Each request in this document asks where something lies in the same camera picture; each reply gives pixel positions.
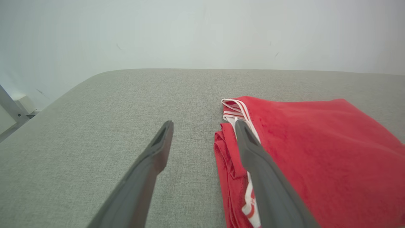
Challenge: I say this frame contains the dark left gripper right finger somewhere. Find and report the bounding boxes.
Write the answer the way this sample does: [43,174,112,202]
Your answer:
[234,119,320,228]

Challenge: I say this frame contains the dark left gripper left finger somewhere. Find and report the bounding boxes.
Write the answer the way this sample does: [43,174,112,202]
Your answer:
[87,120,175,228]

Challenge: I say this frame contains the red jersey with white sleeves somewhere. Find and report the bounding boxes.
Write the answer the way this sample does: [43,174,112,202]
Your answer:
[213,96,405,228]

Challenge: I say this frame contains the white wall box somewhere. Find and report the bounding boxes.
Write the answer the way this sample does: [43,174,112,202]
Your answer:
[14,95,38,115]

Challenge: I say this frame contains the grey metal frame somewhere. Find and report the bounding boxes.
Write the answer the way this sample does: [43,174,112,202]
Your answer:
[0,84,29,127]

